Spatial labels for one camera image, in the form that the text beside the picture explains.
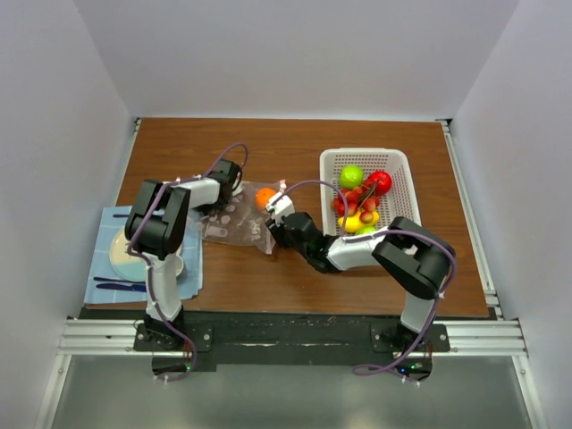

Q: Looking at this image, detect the orange fake orange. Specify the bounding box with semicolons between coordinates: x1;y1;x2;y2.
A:
254;188;276;210

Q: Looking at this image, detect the clear zip top bag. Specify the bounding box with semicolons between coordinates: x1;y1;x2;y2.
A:
186;180;286;255

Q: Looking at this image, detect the yellow fake lemon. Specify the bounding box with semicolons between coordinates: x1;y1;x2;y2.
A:
338;211;380;234

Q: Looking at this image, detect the red fake cherry bunch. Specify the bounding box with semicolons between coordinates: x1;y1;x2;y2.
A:
331;185;381;219

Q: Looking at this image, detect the green fake apple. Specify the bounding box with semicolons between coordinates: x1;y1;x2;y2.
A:
338;165;364;189

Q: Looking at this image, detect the red fake apple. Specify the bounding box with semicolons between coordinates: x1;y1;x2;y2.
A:
363;171;392;197

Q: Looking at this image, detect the white plastic basket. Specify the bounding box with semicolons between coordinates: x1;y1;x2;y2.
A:
319;147;422;235

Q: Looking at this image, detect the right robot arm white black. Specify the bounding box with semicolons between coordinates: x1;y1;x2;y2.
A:
265;212;457;351

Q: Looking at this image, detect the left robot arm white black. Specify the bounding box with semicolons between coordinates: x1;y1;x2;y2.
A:
124;159;242;350

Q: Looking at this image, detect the white ceramic cup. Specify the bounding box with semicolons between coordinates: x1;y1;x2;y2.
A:
175;255;185;278

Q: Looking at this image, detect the blue checkered cloth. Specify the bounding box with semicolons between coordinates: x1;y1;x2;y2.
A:
84;206;203;305

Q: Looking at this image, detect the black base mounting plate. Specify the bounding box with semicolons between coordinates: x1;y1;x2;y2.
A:
133;312;450;378

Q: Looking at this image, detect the beige ceramic plate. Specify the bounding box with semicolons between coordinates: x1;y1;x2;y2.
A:
109;229;147;282

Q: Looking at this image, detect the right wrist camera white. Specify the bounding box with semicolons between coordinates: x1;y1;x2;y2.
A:
265;192;295;226

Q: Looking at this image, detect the blue handled utensil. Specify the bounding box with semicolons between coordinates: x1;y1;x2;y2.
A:
93;277;147;293

